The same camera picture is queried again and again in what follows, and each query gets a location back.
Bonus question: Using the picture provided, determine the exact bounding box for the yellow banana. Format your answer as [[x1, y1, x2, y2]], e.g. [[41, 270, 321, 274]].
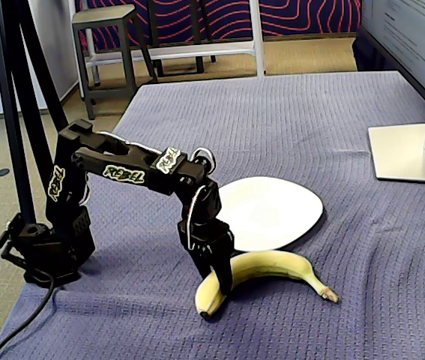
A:
[[194, 250, 340, 320]]

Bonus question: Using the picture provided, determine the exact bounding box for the white square plate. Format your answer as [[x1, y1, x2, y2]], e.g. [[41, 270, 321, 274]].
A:
[[217, 176, 325, 252]]

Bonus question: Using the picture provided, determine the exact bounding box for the purple-blue woven cloth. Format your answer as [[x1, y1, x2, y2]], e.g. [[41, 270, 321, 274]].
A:
[[0, 70, 425, 360]]

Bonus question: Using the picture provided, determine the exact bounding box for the silver monitor stand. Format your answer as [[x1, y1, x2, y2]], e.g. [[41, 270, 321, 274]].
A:
[[367, 108, 425, 185]]

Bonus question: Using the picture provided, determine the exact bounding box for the navy panel with red lines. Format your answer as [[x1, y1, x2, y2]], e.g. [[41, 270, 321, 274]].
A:
[[75, 0, 363, 50]]

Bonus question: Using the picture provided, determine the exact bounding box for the black tripod stand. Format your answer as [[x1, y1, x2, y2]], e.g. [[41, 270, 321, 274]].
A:
[[0, 0, 70, 226]]

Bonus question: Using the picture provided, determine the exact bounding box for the grey stool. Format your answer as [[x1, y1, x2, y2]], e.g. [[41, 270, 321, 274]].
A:
[[71, 3, 159, 121]]

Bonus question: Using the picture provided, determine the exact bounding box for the computer monitor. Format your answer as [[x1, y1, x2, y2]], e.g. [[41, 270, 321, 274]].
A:
[[358, 0, 425, 128]]

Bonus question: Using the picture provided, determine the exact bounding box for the white table frame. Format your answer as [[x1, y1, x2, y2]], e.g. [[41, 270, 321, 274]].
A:
[[84, 0, 266, 78]]

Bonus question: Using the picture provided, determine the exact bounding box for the black chair frame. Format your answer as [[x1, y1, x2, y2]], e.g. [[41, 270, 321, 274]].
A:
[[146, 0, 217, 76]]

